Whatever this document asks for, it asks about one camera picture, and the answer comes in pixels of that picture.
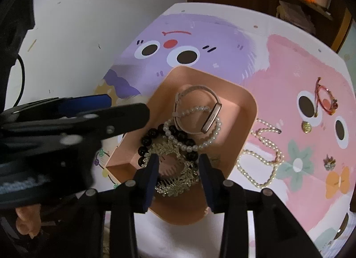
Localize gold leaf hair comb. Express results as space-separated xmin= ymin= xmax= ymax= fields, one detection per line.
xmin=138 ymin=139 xmax=200 ymax=197

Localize black bead bracelet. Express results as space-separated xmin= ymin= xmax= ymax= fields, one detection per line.
xmin=137 ymin=122 xmax=200 ymax=169

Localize white pearl bracelet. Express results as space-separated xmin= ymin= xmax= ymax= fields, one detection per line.
xmin=162 ymin=104 xmax=223 ymax=152

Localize pink smart watch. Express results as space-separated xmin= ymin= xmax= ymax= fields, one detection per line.
xmin=172 ymin=85 xmax=222 ymax=135

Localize long pearl necklace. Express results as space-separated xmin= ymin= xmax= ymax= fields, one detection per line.
xmin=235 ymin=118 xmax=286 ymax=189

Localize pink plastic tray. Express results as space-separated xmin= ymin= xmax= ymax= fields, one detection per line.
xmin=106 ymin=66 xmax=258 ymax=225

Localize grey flower earring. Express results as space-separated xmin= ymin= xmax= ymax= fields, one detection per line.
xmin=324 ymin=155 xmax=336 ymax=171

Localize red string bracelet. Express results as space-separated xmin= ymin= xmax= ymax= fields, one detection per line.
xmin=314 ymin=76 xmax=339 ymax=116

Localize left hand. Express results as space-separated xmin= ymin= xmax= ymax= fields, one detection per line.
xmin=15 ymin=204 xmax=41 ymax=239

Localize cartoon monster tablecloth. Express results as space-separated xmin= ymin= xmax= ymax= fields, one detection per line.
xmin=95 ymin=3 xmax=355 ymax=257

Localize folded cloth on shelf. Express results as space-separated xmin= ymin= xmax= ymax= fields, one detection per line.
xmin=276 ymin=1 xmax=316 ymax=35

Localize wooden corner shelf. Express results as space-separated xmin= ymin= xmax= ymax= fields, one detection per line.
xmin=270 ymin=0 xmax=353 ymax=52

